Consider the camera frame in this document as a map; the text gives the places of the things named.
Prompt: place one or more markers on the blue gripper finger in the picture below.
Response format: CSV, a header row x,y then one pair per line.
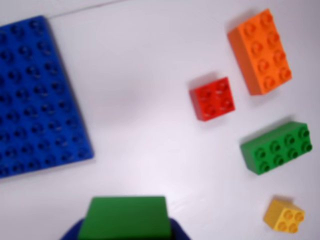
x,y
179,231
73,231

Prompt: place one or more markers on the green 2x2 building block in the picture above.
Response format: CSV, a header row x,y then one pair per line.
x,y
126,218

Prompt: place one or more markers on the yellow 2x2 building block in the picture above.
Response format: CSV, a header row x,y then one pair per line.
x,y
285,216

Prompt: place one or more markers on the green 2x4 building block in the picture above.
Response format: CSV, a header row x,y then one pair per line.
x,y
277,147

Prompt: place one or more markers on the red 2x2 building block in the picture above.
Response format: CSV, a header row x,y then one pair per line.
x,y
213,98

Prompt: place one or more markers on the orange 2x4 building block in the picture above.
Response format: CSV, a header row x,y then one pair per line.
x,y
262,52

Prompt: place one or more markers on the blue 8x8 studded baseplate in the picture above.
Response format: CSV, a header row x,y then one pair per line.
x,y
37,97

